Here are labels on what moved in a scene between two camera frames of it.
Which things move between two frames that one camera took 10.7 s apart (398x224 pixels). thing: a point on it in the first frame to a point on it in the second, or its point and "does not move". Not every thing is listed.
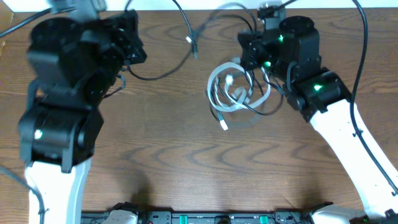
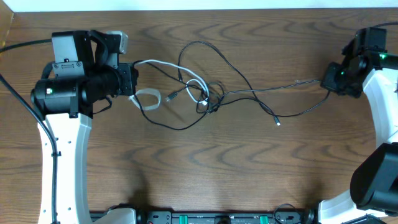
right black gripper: x=251 y=49 to x=329 y=79
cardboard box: x=6 y=18 does not move
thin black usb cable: x=246 y=106 to x=227 y=102
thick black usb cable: x=193 y=40 to x=216 y=94
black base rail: x=209 y=217 does not move
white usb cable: x=259 y=99 to x=198 y=79
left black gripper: x=131 y=40 to x=129 y=79
